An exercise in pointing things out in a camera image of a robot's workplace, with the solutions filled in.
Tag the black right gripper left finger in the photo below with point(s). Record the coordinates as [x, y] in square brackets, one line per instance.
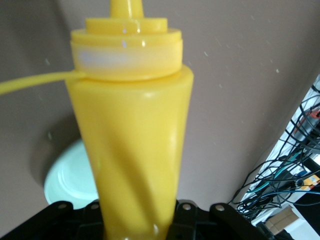
[62, 225]

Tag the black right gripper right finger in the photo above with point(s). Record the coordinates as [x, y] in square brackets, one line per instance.
[212, 225]

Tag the yellow squeeze bottle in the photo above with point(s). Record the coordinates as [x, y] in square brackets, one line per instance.
[132, 150]

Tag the mint green round plate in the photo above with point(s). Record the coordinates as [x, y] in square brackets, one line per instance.
[67, 180]

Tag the brown cardboard box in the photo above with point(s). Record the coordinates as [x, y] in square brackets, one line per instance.
[282, 221]

